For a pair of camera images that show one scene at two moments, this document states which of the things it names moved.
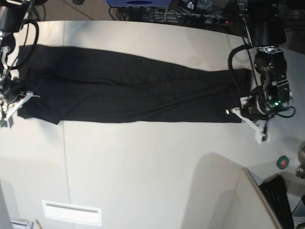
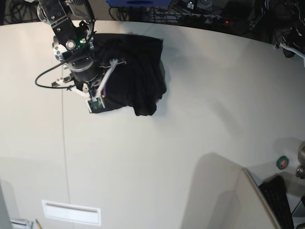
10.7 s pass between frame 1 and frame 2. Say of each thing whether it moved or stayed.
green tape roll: stayed
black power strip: stayed
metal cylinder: stayed
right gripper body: moved
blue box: stayed
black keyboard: stayed
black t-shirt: moved
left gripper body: moved
